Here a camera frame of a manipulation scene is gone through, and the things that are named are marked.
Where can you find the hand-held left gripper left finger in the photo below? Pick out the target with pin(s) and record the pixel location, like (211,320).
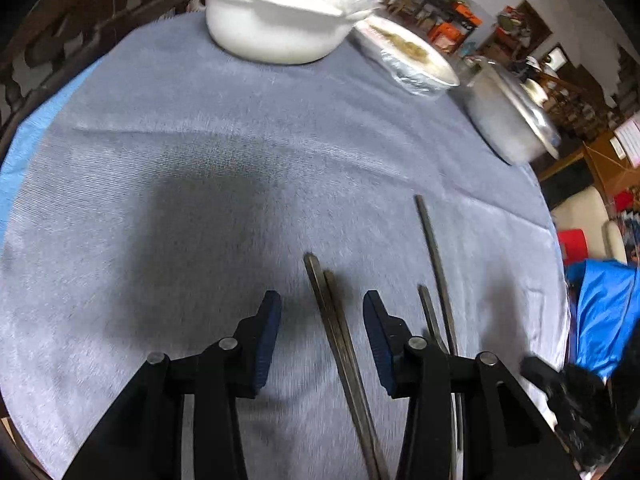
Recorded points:
(267,340)

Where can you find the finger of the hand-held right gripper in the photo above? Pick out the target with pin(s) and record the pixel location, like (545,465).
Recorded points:
(535,371)

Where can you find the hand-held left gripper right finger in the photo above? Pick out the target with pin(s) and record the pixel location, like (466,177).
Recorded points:
(380,345)

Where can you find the dark metal chopstick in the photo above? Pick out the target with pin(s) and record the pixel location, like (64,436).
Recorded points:
(345,340)
(435,260)
(430,312)
(320,295)

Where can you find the blue jacket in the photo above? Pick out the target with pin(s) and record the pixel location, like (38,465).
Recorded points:
(600,310)

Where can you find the red container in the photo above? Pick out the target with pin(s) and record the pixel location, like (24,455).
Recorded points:
(572,245)

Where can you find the cream chair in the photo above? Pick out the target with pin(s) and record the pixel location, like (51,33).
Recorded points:
(575,210)

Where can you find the grey tablecloth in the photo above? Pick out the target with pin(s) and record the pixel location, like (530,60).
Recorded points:
(200,135)

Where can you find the aluminium pot lid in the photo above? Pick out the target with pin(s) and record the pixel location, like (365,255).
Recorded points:
(540,120)

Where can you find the aluminium cooking pot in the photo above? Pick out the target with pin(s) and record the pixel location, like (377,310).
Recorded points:
(495,115)

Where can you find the plastic-wrapped food plate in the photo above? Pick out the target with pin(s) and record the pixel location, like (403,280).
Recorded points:
(415,67)

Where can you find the light blue cloth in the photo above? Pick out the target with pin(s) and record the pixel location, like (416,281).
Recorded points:
(20,160)

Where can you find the white ceramic pot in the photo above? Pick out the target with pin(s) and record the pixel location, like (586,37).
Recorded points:
(270,30)

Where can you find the cluttered wooden shelf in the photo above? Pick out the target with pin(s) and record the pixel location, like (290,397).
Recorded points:
(440,15)

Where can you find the dark wooden cabinet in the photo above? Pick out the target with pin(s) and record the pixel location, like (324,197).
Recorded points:
(525,25)

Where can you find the carved dark wooden chair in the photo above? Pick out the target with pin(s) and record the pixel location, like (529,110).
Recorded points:
(75,10)

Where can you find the pink wall calendar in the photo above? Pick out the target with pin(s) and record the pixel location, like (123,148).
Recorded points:
(631,140)

